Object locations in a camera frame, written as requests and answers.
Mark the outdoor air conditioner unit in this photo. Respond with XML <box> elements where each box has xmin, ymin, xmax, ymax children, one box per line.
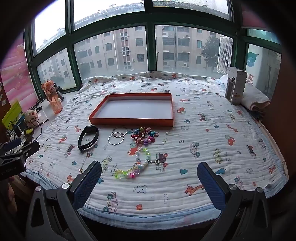
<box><xmin>217</xmin><ymin>36</ymin><xmax>233</xmax><ymax>74</ymax></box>

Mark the black handheld device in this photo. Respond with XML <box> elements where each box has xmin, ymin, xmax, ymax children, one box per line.
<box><xmin>54</xmin><ymin>82</ymin><xmax>64</xmax><ymax>101</ymax></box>

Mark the yellow green card box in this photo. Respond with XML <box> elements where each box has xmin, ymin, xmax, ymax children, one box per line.
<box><xmin>1</xmin><ymin>101</ymin><xmax>25</xmax><ymax>131</ymax></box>

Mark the orange water bottle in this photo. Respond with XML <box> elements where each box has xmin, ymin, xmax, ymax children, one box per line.
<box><xmin>42</xmin><ymin>80</ymin><xmax>63</xmax><ymax>114</ymax></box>

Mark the black wrist band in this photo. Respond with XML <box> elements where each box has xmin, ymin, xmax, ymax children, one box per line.
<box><xmin>77</xmin><ymin>125</ymin><xmax>99</xmax><ymax>153</ymax></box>

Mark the printed white quilt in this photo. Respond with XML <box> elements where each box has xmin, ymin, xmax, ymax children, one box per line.
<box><xmin>26</xmin><ymin>72</ymin><xmax>288</xmax><ymax>219</ymax></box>

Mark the colourful candy bead bracelet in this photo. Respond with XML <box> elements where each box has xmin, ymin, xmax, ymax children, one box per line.
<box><xmin>130</xmin><ymin>126</ymin><xmax>160</xmax><ymax>145</ymax></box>

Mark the small plush toy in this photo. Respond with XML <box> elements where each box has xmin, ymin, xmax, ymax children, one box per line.
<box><xmin>25</xmin><ymin>109</ymin><xmax>39</xmax><ymax>128</ymax></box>

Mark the pink curtain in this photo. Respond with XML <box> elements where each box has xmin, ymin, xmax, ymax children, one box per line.
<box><xmin>1</xmin><ymin>33</ymin><xmax>38</xmax><ymax>112</ymax></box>

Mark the pastel pearl bead bracelet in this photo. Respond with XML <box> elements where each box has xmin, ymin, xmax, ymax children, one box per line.
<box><xmin>114</xmin><ymin>148</ymin><xmax>162</xmax><ymax>180</ymax></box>

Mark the white product box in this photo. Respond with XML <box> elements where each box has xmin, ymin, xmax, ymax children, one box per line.
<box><xmin>225</xmin><ymin>67</ymin><xmax>247</xmax><ymax>105</ymax></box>

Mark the folded white towel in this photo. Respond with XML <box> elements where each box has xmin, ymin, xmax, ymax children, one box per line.
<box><xmin>218</xmin><ymin>74</ymin><xmax>271</xmax><ymax>113</ymax></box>

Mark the green window frame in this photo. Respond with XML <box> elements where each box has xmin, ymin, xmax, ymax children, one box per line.
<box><xmin>24</xmin><ymin>1</ymin><xmax>283</xmax><ymax>99</ymax></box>

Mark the orange shallow tray box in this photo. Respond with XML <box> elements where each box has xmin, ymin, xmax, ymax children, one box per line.
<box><xmin>89</xmin><ymin>92</ymin><xmax>174</xmax><ymax>128</ymax></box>

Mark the large silver hoop earring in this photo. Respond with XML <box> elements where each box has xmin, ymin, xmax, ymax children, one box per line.
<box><xmin>107</xmin><ymin>132</ymin><xmax>125</xmax><ymax>146</ymax></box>

